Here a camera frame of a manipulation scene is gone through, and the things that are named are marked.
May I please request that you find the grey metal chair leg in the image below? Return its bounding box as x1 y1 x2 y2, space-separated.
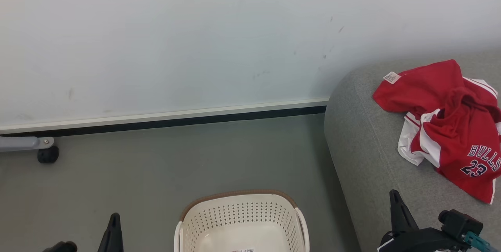
0 136 55 152

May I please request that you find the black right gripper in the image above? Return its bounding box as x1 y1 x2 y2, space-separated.
378 189 463 252

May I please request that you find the white and black baseboard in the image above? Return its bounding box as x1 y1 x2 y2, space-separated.
0 96 330 137

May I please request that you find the red white Bulls jersey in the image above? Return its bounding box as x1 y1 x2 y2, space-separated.
397 77 501 205

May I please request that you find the black caster wheel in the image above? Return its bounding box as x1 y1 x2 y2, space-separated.
37 146 60 164

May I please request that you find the teal right cable connector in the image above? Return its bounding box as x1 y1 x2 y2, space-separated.
463 231 490 252

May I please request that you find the cream perforated laundry basket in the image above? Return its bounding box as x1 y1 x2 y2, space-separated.
174 190 311 252

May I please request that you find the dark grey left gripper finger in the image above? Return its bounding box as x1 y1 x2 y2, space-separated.
97 212 124 252

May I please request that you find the grey fabric sofa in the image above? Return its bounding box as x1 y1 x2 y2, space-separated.
323 50 501 252

